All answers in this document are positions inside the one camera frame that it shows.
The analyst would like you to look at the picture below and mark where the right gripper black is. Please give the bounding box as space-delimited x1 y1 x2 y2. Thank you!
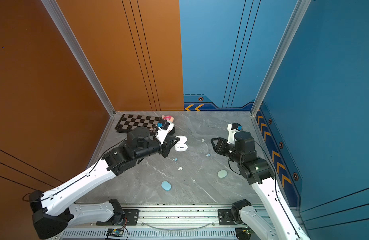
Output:
210 137 244 164

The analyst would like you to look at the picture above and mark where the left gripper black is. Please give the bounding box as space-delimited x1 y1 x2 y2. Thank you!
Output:
133 134 180 163

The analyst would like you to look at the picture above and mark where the white earbud case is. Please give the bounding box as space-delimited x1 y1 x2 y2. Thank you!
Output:
174 136 188 152

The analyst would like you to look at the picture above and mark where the mint green earbud case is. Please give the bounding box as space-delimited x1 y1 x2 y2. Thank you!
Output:
217 170 228 179

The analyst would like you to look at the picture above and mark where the blue earbud case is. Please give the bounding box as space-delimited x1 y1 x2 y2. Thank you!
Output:
161 181 171 191

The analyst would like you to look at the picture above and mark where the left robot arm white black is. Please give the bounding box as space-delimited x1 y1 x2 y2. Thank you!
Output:
29 124 187 240

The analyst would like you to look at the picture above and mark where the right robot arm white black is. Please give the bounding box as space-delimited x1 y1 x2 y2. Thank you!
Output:
211 132 309 240

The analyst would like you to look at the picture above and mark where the plush doll pink shirt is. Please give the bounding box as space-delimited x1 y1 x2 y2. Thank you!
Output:
161 115 174 123

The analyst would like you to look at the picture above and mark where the black white chessboard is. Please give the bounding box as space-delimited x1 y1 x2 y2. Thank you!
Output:
114 114 160 134

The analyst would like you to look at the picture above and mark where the green circuit board left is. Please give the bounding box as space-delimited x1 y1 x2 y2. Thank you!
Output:
106 228 125 238

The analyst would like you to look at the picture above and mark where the white vent grille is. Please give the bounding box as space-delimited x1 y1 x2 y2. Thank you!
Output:
55 228 238 240

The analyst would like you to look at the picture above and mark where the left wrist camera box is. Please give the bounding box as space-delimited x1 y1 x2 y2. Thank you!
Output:
155 119 174 145

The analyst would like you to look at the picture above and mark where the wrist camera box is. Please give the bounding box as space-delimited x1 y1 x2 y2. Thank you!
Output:
155 119 174 145
227 123 243 144

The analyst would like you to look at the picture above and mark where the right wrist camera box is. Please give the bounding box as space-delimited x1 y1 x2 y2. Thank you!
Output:
227 123 243 144

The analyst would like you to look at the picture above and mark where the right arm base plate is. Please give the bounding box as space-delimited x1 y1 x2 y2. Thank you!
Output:
218 209 242 226

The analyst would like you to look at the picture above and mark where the aluminium front rail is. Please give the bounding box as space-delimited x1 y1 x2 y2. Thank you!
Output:
53 205 302 229

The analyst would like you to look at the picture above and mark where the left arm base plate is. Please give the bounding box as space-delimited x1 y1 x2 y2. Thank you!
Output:
96 209 139 227

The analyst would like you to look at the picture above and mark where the right corner aluminium post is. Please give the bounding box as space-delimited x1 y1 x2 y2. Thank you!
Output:
250 0 311 117

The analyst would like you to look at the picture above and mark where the corner aluminium post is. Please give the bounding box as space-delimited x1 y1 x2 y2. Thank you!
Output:
41 0 115 117
250 0 311 117

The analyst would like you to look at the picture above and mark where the left corner aluminium post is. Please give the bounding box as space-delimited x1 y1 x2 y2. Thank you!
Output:
41 0 115 117

